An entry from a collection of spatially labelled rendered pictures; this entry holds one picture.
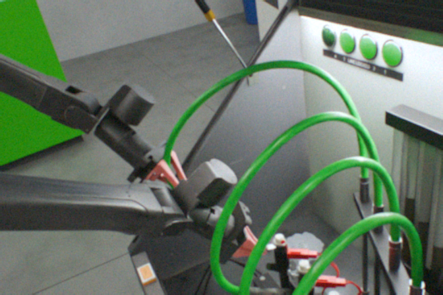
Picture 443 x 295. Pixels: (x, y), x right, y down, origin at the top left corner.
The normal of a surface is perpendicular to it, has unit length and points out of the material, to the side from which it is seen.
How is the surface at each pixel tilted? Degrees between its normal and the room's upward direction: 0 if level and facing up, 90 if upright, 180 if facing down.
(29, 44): 90
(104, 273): 0
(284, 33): 90
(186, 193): 53
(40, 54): 90
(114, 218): 113
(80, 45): 90
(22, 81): 79
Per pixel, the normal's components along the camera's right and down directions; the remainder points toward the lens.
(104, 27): 0.42, 0.40
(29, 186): 0.64, -0.71
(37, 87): -0.11, 0.24
